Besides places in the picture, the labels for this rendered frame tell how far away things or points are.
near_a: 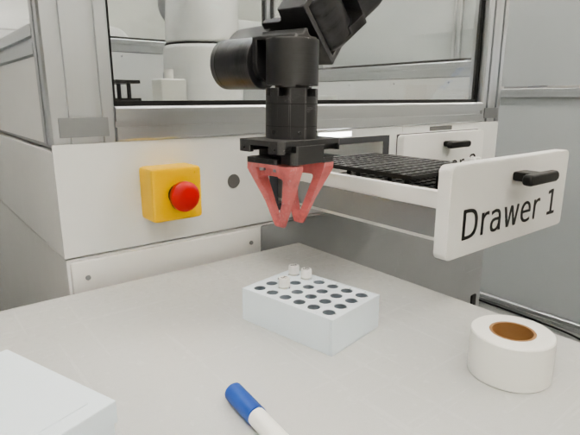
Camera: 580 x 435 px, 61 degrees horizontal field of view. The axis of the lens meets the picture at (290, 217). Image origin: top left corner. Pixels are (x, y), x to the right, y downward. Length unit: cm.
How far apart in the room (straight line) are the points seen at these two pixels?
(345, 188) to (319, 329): 27
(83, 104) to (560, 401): 59
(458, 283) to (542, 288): 127
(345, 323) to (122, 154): 37
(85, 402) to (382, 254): 78
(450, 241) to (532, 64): 194
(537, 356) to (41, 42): 60
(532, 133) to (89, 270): 209
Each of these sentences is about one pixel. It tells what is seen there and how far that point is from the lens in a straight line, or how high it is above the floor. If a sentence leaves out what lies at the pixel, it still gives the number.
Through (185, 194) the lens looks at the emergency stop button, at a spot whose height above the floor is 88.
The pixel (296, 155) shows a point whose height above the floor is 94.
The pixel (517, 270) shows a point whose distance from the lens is 258.
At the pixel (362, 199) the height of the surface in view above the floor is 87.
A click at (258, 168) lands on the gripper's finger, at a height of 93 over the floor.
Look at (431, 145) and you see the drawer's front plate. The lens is 108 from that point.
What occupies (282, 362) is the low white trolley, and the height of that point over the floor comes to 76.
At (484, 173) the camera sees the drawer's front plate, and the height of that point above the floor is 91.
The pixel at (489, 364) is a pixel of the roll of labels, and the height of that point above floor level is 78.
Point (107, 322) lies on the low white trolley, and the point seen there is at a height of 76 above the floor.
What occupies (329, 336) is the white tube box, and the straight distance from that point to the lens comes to 48.
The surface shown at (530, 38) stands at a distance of 250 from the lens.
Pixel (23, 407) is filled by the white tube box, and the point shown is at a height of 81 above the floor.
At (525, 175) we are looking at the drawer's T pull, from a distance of 65.
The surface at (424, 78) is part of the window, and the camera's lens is 110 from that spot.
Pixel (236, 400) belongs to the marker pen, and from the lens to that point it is 41.
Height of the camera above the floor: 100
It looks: 14 degrees down
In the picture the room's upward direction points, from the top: straight up
